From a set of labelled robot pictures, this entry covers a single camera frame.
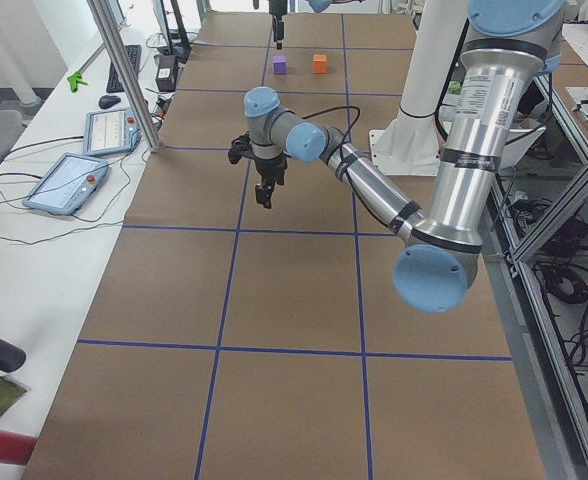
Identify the red cylinder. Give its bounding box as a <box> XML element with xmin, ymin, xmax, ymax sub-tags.
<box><xmin>0</xmin><ymin>430</ymin><xmax>38</xmax><ymax>465</ymax></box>

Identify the black keyboard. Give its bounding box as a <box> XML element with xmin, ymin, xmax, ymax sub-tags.
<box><xmin>106</xmin><ymin>44</ymin><xmax>143</xmax><ymax>93</ymax></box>

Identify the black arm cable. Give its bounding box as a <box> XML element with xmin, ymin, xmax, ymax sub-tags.
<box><xmin>298</xmin><ymin>105</ymin><xmax>405</xmax><ymax>231</ymax></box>

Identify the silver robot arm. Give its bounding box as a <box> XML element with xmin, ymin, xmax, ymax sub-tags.
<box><xmin>228</xmin><ymin>1</ymin><xmax>564</xmax><ymax>313</ymax></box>

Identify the brown paper table cover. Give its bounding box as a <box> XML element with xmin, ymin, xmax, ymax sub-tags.
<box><xmin>25</xmin><ymin>14</ymin><xmax>546</xmax><ymax>479</ymax></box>

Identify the near teach pendant tablet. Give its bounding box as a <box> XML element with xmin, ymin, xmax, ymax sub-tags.
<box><xmin>22</xmin><ymin>153</ymin><xmax>109</xmax><ymax>215</ymax></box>

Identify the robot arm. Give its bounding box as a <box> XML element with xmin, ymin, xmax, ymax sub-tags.
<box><xmin>268</xmin><ymin>0</ymin><xmax>343</xmax><ymax>50</ymax></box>

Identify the orange foam block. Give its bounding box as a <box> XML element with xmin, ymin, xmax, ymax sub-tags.
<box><xmin>312</xmin><ymin>53</ymin><xmax>327</xmax><ymax>75</ymax></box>

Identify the black computer mouse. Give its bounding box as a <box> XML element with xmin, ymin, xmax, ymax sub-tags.
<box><xmin>98</xmin><ymin>94</ymin><xmax>121</xmax><ymax>110</ymax></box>

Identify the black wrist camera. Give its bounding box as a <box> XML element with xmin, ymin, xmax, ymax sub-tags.
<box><xmin>228</xmin><ymin>132</ymin><xmax>252</xmax><ymax>165</ymax></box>

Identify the far teach pendant tablet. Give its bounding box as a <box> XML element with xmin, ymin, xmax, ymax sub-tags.
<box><xmin>83</xmin><ymin>108</ymin><xmax>141</xmax><ymax>157</ymax></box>

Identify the purple foam block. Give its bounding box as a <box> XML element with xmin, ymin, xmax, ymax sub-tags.
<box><xmin>272</xmin><ymin>55</ymin><xmax>287</xmax><ymax>75</ymax></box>

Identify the teach pendant tablet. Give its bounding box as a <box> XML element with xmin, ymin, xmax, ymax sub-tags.
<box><xmin>83</xmin><ymin>108</ymin><xmax>141</xmax><ymax>157</ymax></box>
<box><xmin>22</xmin><ymin>153</ymin><xmax>109</xmax><ymax>215</ymax></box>

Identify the black power adapter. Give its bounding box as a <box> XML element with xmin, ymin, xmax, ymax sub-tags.
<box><xmin>155</xmin><ymin>55</ymin><xmax>178</xmax><ymax>92</ymax></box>

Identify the green plastic clamp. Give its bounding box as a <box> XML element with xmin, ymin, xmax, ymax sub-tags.
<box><xmin>66</xmin><ymin>71</ymin><xmax>87</xmax><ymax>93</ymax></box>

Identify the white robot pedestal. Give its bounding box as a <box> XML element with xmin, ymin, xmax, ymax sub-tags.
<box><xmin>370</xmin><ymin>0</ymin><xmax>468</xmax><ymax>176</ymax></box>

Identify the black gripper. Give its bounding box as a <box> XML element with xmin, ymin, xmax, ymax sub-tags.
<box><xmin>254</xmin><ymin>155</ymin><xmax>288</xmax><ymax>209</ymax></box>
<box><xmin>268</xmin><ymin>0</ymin><xmax>287</xmax><ymax>49</ymax></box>

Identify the aluminium frame post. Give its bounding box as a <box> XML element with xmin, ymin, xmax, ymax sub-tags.
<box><xmin>87</xmin><ymin>0</ymin><xmax>161</xmax><ymax>153</ymax></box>

